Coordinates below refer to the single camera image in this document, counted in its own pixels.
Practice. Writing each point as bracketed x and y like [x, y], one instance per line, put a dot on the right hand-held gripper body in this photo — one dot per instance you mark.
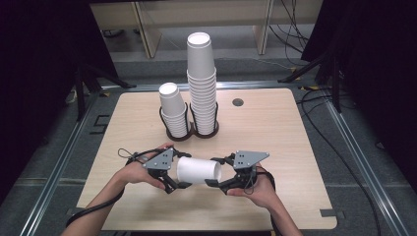
[247, 159]

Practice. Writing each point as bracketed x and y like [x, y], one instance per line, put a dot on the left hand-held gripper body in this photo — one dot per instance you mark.
[160, 160]

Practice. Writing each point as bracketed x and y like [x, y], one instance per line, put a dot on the white paper cup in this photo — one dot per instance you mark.
[196, 170]

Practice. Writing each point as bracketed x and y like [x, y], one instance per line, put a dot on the black double cup holder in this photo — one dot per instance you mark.
[191, 132]

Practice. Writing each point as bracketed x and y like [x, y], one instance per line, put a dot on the tall stack of white cups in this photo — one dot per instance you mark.
[202, 95]

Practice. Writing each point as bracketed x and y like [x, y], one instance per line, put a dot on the person's left hand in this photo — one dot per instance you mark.
[134, 172]

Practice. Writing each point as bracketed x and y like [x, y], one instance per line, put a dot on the person's right hand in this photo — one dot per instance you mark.
[262, 193]

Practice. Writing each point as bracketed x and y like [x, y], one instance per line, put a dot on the short stack of white cups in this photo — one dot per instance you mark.
[173, 108]

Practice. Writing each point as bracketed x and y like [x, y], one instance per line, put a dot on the round black table grommet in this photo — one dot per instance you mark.
[238, 102]

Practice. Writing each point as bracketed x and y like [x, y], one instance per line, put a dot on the black metal stand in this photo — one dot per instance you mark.
[335, 85]
[80, 95]

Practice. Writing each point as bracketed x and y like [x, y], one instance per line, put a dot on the beige wooden desk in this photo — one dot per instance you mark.
[203, 13]

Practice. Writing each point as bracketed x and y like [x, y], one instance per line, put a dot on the black curtain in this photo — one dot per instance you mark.
[39, 82]
[380, 72]

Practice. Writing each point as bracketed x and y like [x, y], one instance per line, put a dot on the aluminium floor rail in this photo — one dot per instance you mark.
[364, 170]
[55, 173]
[150, 87]

